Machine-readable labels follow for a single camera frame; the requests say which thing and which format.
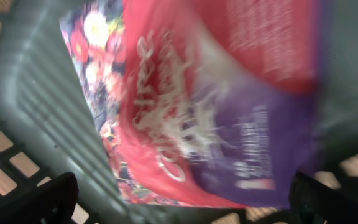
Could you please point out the grey plastic shopping basket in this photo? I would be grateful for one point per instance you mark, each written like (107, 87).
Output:
(44, 114)

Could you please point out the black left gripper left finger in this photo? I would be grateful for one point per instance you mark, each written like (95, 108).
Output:
(53, 202)

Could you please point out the red purple tissue pack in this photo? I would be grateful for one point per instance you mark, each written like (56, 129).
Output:
(202, 103)

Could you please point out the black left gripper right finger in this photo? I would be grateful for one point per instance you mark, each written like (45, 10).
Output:
(313, 202)

